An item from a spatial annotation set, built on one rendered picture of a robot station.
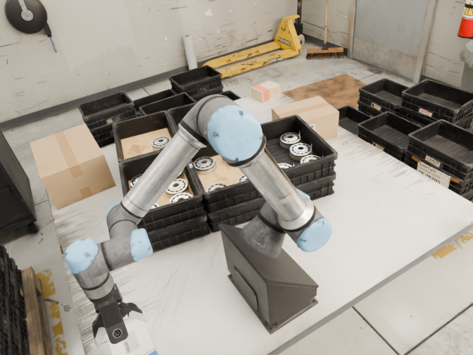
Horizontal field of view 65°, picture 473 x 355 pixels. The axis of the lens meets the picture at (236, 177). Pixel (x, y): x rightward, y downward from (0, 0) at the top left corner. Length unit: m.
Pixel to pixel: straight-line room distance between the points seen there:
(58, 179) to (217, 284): 0.94
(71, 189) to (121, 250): 1.08
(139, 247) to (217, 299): 0.54
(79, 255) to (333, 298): 0.86
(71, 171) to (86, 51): 2.90
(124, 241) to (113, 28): 3.93
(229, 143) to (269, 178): 0.17
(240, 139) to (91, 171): 1.23
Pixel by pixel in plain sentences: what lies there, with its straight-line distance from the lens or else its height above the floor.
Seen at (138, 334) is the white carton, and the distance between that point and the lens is 1.30.
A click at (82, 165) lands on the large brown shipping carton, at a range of 1.93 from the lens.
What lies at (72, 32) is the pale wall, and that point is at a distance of 4.64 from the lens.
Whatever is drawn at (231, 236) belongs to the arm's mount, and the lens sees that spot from 1.20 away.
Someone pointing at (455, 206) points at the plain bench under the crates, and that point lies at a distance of 1.82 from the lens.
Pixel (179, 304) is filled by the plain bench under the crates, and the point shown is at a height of 0.70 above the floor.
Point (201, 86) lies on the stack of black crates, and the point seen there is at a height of 0.54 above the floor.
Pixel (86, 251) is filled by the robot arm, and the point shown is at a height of 1.24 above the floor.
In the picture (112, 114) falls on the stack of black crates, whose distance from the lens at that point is 3.12.
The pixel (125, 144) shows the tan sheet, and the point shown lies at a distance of 2.10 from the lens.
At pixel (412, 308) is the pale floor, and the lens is 2.30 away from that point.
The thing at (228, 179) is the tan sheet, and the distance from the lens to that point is 1.67.
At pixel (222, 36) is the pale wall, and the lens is 5.23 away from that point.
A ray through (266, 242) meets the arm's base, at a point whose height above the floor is 0.95.
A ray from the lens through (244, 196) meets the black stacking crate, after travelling 1.53.
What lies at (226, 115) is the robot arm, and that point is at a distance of 0.82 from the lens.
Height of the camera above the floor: 1.86
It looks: 38 degrees down
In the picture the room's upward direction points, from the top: 8 degrees counter-clockwise
